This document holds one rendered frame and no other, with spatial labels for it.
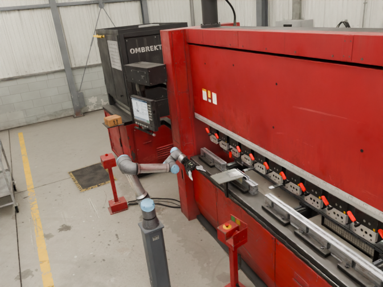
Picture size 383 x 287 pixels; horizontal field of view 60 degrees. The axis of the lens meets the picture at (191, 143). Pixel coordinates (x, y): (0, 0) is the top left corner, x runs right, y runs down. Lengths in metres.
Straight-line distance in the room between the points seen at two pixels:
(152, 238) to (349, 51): 2.07
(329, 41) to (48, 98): 8.36
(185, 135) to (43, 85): 6.32
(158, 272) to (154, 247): 0.28
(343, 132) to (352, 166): 0.20
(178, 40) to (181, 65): 0.26
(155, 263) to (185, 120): 1.56
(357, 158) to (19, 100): 8.58
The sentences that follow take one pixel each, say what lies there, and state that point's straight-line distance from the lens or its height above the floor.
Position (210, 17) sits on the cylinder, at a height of 2.39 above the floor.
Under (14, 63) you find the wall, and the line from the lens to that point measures 9.47.
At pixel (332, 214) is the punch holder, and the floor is 1.20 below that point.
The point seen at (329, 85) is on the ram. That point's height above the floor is 2.02.
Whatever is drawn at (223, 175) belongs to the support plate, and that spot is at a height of 1.00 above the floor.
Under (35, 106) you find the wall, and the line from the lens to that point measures 9.64.
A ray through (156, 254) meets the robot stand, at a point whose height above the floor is 0.51.
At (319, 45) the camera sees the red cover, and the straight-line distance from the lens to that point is 2.06.
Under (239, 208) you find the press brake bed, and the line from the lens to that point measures 3.13.
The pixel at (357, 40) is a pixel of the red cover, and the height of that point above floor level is 2.27.
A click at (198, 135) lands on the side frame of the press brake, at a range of 3.84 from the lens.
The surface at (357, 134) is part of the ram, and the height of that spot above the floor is 1.78.
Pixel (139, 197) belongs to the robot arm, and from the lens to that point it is 2.93.
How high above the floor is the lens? 2.49
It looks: 22 degrees down
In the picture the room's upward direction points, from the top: 5 degrees counter-clockwise
